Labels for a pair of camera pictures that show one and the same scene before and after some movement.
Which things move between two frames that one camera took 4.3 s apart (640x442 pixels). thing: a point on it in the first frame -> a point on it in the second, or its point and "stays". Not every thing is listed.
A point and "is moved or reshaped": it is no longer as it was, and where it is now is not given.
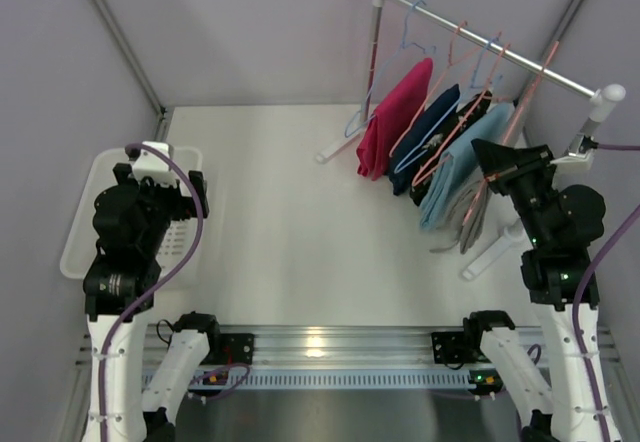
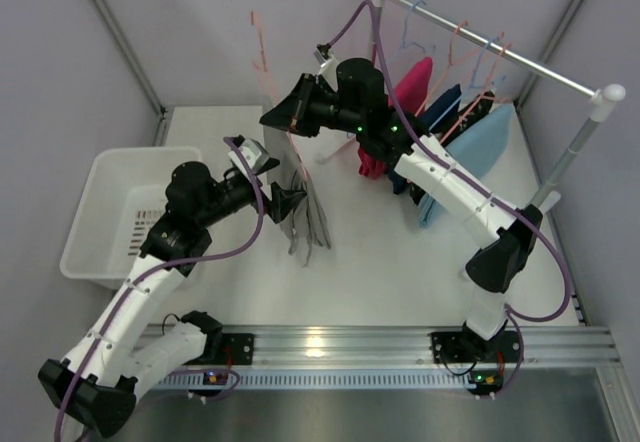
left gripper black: x=197 y=188 -> x=273 y=201
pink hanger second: x=450 y=64 stays
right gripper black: x=523 y=166 -> x=303 y=105
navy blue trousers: x=419 y=137 stays
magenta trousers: x=392 y=119 stays
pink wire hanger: x=511 y=127 -> x=263 y=65
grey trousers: x=467 y=214 is moved or reshaped
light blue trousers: x=455 y=166 stays
